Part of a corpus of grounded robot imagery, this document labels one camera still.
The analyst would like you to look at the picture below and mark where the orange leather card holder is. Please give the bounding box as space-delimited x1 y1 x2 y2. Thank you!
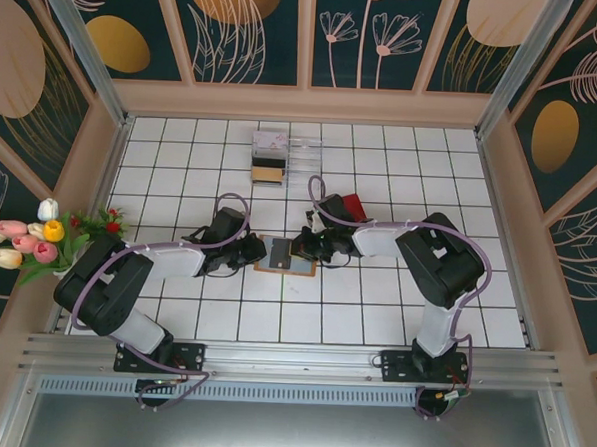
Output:
253 233 320 278

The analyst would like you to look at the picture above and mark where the black credit card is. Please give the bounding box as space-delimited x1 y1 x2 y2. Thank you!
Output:
270 237 293 267

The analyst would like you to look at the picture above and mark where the clear acrylic card stand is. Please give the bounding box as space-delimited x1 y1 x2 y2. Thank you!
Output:
247 129 327 193

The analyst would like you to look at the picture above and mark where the gold card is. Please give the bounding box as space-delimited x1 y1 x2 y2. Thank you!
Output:
250 166 284 188

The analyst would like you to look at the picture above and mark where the black printed card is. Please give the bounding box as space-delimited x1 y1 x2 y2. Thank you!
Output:
250 154 286 170

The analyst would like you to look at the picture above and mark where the white floral card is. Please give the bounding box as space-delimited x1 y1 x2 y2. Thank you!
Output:
251 129 289 157

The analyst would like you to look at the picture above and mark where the red flower green sprig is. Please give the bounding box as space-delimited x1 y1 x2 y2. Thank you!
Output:
70 204 131 241

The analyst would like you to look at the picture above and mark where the yellow artificial tulip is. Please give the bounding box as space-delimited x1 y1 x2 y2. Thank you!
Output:
41 218 65 244

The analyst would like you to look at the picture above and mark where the deep pink artificial tulip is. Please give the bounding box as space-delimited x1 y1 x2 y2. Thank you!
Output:
31 239 60 266

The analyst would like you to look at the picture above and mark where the white artificial tulip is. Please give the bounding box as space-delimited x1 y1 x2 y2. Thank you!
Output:
36 197 61 223

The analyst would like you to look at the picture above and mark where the brushed metal sheet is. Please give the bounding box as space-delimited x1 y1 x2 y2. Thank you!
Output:
15 388 563 447

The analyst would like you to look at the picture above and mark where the tulip flower bouquet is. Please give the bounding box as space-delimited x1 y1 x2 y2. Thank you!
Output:
14 208 94 293

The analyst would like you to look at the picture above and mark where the red shovel with wooden handle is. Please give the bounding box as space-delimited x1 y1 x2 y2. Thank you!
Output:
339 193 371 223

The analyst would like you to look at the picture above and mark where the aluminium mounting rail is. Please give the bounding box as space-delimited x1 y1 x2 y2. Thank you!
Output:
17 322 569 400

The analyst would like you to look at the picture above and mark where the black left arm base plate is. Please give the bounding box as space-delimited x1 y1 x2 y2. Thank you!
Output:
113 337 207 378

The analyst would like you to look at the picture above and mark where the slotted grey cable duct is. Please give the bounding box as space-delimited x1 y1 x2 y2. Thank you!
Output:
36 372 421 412

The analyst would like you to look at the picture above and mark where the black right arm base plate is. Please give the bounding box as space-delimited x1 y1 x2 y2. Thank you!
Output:
378 347 473 389

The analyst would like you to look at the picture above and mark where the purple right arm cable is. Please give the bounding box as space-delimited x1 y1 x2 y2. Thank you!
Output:
296 174 497 424

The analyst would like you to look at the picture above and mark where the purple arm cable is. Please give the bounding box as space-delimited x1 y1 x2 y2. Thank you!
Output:
296 174 497 424
65 185 254 415

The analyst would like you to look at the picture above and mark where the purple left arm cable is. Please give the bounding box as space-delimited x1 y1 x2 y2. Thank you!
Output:
65 185 254 415

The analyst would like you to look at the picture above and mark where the aluminium frame post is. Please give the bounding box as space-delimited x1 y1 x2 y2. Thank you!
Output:
474 0 578 144
23 0 137 129

